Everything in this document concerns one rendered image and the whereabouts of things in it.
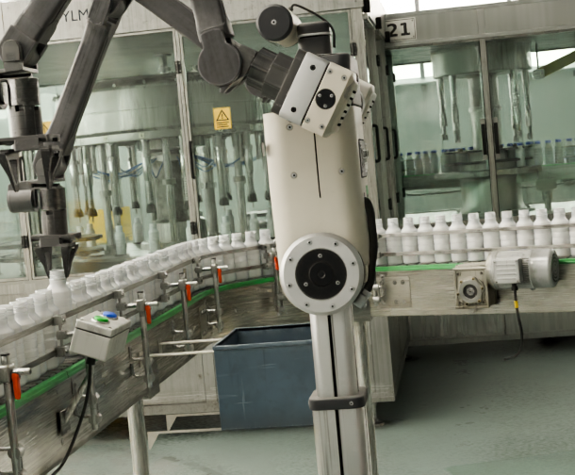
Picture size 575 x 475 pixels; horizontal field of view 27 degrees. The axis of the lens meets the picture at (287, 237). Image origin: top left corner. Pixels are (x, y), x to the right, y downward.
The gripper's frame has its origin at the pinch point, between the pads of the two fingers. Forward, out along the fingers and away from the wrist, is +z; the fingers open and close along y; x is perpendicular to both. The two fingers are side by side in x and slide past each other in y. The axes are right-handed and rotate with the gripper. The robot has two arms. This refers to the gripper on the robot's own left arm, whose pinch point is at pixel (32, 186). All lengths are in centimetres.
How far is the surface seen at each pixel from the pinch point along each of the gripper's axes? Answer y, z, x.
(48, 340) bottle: -12.2, 33.1, 33.5
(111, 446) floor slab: -113, 138, 383
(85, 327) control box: 0.3, 29.3, 21.4
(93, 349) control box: 1.6, 33.8, 21.5
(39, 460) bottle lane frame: -9, 54, 13
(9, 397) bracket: -4.0, 36.8, -10.4
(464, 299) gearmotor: 76, 49, 191
